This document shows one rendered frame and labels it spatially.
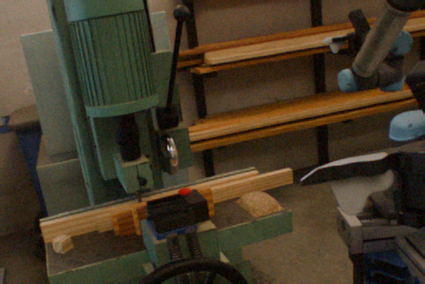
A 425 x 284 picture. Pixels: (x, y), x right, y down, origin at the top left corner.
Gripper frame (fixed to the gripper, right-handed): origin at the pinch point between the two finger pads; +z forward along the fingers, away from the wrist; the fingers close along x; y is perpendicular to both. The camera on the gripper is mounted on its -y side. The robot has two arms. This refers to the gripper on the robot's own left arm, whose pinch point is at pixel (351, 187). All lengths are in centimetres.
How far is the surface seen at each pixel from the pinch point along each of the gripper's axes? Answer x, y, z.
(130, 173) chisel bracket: 76, 8, -2
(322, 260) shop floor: 165, 102, -121
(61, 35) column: 95, -28, 3
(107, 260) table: 68, 25, 10
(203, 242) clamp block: 55, 23, -8
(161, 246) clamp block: 56, 21, 1
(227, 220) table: 67, 25, -21
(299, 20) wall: 268, -33, -211
